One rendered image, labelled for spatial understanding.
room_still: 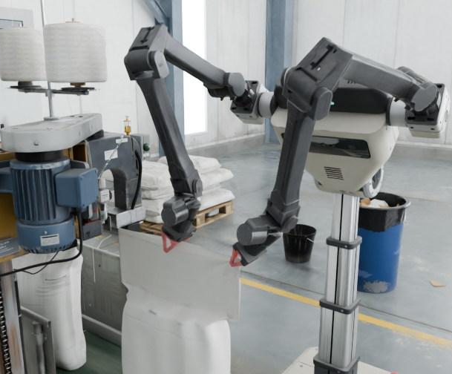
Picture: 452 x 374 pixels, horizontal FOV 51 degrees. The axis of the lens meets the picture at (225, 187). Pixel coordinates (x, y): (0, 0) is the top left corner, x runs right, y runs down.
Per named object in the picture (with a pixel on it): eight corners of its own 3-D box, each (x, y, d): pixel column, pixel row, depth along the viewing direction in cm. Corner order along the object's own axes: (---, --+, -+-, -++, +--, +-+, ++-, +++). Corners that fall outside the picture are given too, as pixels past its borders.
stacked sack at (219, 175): (237, 180, 530) (237, 168, 526) (197, 193, 477) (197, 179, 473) (205, 175, 555) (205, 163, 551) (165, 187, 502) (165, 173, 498)
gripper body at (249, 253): (230, 246, 133) (246, 232, 128) (251, 236, 141) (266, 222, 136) (243, 266, 131) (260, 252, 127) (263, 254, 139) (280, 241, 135)
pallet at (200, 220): (233, 212, 537) (233, 200, 534) (162, 244, 440) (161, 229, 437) (176, 201, 582) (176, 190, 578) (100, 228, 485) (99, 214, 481)
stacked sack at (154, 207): (203, 203, 485) (203, 189, 481) (159, 219, 432) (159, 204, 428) (170, 197, 508) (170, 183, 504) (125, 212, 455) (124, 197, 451)
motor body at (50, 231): (87, 244, 136) (81, 158, 130) (39, 261, 124) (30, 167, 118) (55, 234, 144) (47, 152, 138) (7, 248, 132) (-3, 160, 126)
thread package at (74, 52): (120, 85, 138) (116, 22, 133) (71, 87, 124) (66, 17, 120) (83, 84, 147) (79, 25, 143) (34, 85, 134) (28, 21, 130)
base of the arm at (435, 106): (414, 85, 137) (404, 123, 135) (408, 70, 131) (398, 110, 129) (446, 86, 132) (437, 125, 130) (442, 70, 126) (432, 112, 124)
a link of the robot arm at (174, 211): (202, 177, 142) (179, 176, 146) (177, 186, 132) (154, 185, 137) (205, 216, 144) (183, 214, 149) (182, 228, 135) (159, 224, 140)
